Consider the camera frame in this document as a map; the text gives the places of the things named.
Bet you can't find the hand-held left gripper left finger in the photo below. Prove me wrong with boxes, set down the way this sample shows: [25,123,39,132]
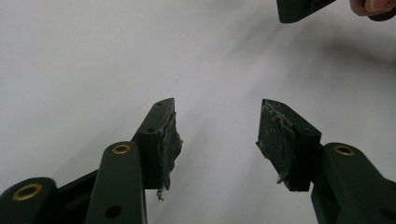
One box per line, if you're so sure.
[132,97,184,202]

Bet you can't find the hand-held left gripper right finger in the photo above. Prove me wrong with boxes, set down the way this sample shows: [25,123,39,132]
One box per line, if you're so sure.
[255,98,323,192]

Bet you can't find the white paper sheet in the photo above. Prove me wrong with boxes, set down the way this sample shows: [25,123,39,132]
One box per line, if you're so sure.
[0,0,396,224]

